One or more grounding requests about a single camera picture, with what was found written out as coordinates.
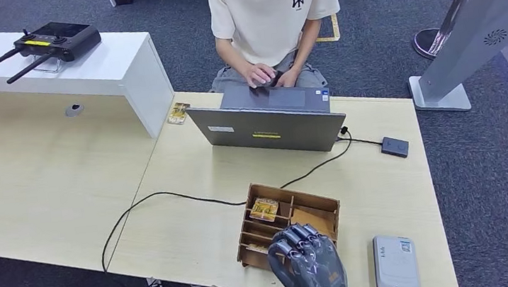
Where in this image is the wooden compartment organizer box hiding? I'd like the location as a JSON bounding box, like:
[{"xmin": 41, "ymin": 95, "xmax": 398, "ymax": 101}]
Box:
[{"xmin": 229, "ymin": 174, "xmax": 347, "ymax": 277}]

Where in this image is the person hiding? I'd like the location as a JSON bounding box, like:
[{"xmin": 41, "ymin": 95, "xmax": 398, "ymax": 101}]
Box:
[{"xmin": 201, "ymin": 0, "xmax": 349, "ymax": 99}]

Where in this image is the person's left hand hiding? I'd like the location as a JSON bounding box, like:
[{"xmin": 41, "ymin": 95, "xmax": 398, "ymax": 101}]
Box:
[{"xmin": 274, "ymin": 67, "xmax": 302, "ymax": 90}]

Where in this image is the grey round cable grommet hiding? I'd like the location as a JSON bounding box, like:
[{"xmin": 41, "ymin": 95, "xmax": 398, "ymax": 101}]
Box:
[{"xmin": 64, "ymin": 102, "xmax": 86, "ymax": 119}]

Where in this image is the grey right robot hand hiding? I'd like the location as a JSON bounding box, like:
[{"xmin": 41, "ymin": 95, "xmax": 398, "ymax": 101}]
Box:
[{"xmin": 264, "ymin": 218, "xmax": 350, "ymax": 287}]

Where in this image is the person's right hand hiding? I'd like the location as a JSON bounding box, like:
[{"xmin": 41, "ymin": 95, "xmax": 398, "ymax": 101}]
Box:
[{"xmin": 242, "ymin": 61, "xmax": 278, "ymax": 90}]

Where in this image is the black remote controller with antennas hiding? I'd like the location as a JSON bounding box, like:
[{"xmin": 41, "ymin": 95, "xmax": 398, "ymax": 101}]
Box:
[{"xmin": 0, "ymin": 16, "xmax": 106, "ymax": 86}]

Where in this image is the dark grey USB box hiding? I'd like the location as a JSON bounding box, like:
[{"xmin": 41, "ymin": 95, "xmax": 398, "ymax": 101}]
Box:
[{"xmin": 379, "ymin": 134, "xmax": 412, "ymax": 162}]

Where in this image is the round chrome post base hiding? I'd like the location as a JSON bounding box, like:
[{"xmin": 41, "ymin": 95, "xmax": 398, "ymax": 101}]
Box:
[{"xmin": 412, "ymin": 26, "xmax": 457, "ymax": 63}]

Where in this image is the thin black USB cable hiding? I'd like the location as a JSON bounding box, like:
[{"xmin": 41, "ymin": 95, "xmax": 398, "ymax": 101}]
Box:
[{"xmin": 335, "ymin": 133, "xmax": 383, "ymax": 151}]

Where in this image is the white card reader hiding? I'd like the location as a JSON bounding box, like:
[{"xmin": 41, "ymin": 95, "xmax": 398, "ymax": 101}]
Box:
[{"xmin": 371, "ymin": 231, "xmax": 422, "ymax": 287}]

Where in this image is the black power cable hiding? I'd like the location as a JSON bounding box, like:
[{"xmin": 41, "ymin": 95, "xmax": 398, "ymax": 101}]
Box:
[{"xmin": 90, "ymin": 125, "xmax": 363, "ymax": 274}]

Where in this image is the grey laptop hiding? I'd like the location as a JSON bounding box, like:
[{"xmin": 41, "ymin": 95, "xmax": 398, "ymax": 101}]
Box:
[{"xmin": 184, "ymin": 74, "xmax": 350, "ymax": 167}]

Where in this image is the hotel key card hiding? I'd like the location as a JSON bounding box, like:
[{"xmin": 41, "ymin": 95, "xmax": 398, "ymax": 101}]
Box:
[
  {"xmin": 165, "ymin": 101, "xmax": 193, "ymax": 127},
  {"xmin": 244, "ymin": 242, "xmax": 272, "ymax": 258}
]

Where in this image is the white desk shelf riser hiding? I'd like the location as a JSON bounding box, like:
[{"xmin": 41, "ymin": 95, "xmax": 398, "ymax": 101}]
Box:
[{"xmin": 0, "ymin": 8, "xmax": 180, "ymax": 156}]

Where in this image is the clear acrylic stand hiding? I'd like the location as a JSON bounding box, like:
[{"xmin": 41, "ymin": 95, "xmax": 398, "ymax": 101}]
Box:
[{"xmin": 32, "ymin": 54, "xmax": 64, "ymax": 76}]

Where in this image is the silver kiosk stand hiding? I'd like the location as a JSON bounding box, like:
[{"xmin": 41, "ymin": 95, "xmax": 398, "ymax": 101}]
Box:
[{"xmin": 400, "ymin": 0, "xmax": 508, "ymax": 118}]

